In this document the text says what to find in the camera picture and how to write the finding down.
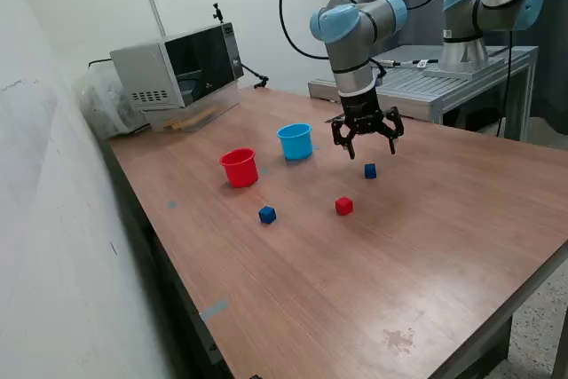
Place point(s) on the large grey tape piece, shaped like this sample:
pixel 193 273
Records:
pixel 214 310

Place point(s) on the clear plastic box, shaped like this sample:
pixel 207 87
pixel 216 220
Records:
pixel 222 106

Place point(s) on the red cube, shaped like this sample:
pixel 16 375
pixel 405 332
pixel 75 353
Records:
pixel 344 207

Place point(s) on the clear plastic bag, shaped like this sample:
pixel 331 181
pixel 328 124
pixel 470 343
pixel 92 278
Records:
pixel 102 104

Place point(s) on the wooden sticks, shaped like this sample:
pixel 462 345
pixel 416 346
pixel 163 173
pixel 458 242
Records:
pixel 186 122

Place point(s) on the small black camera mount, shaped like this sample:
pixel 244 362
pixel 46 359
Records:
pixel 217 13

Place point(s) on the red plastic cup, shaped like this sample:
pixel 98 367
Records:
pixel 242 172

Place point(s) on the white thin rod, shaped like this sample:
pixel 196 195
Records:
pixel 157 17

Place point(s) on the dark grey curtain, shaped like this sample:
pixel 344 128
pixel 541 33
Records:
pixel 421 35

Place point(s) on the silver connector box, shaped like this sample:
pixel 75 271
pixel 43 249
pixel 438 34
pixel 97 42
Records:
pixel 388 62

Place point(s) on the dark flat strip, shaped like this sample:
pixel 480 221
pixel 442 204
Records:
pixel 330 120

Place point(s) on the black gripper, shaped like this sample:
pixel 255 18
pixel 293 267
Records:
pixel 360 112

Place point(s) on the blue cube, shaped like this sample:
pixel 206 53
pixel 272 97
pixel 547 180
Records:
pixel 370 171
pixel 267 215

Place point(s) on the silver microwave oven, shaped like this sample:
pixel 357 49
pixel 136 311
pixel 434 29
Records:
pixel 146 73

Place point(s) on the blue plastic cup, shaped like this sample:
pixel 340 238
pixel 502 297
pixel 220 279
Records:
pixel 296 146

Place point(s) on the aluminium robot base table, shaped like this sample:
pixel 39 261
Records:
pixel 412 86

